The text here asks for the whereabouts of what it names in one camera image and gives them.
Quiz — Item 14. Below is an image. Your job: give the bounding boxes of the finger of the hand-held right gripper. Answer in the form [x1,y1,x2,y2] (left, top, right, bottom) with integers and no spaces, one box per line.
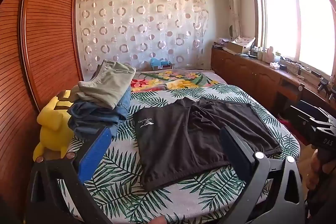
[289,105,332,123]
[297,119,336,135]

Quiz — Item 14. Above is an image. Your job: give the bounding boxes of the leaf printed blanket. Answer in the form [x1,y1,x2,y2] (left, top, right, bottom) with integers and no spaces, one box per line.
[56,84,301,224]

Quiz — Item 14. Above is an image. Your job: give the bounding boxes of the long wooden cabinet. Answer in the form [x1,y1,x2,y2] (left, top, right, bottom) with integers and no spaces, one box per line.
[211,47,336,119]

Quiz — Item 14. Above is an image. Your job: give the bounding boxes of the person's right hand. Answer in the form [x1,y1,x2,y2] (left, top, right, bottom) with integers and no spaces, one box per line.
[307,148,324,190]

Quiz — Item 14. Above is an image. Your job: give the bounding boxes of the floral blanket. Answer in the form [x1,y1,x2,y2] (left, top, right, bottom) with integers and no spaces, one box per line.
[130,69,229,93]

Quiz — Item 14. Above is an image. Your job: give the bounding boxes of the stack of books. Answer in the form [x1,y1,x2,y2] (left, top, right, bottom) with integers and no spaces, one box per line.
[213,39,229,49]

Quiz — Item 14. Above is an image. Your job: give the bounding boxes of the wooden framed window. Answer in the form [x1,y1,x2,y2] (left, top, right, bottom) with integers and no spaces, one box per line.
[249,0,336,77]

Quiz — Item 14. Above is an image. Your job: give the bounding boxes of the folded blue jeans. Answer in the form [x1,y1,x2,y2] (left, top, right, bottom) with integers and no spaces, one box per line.
[68,88,132,139]

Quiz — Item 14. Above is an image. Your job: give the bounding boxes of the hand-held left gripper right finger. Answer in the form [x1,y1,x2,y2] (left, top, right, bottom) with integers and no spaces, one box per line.
[220,126,306,224]

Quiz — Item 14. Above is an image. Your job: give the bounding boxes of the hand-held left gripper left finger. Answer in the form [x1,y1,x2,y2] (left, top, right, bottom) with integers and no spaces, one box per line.
[25,127,116,224]

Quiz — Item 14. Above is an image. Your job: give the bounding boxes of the yellow plush toy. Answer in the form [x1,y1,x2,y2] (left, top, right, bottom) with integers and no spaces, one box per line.
[33,90,76,161]

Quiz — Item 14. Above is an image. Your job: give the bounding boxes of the cardboard box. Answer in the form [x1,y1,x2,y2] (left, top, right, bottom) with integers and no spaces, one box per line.
[227,40,250,54]

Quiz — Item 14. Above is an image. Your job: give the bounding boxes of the wooden slatted wardrobe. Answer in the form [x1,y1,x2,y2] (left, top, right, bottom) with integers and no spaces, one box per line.
[0,0,84,224]

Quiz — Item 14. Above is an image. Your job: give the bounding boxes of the blue soft toy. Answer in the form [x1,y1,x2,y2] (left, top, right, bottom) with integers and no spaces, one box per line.
[150,57,172,69]

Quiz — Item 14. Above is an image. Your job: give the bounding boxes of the sheer curtain with circles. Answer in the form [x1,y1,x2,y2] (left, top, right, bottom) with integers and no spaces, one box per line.
[76,0,210,73]

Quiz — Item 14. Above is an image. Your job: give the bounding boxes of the pale window drape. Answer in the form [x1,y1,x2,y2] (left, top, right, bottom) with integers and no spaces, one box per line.
[223,0,243,38]

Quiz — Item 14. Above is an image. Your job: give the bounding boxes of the green pants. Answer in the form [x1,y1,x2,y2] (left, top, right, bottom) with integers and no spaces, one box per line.
[77,59,136,109]

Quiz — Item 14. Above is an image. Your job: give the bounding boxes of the black pants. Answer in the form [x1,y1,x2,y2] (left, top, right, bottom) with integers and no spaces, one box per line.
[133,97,281,191]

